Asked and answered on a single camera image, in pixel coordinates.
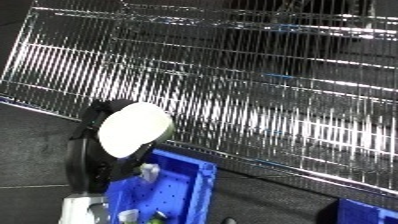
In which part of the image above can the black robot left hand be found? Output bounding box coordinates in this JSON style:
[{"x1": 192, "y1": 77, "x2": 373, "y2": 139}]
[{"x1": 62, "y1": 98, "x2": 176, "y2": 195}]

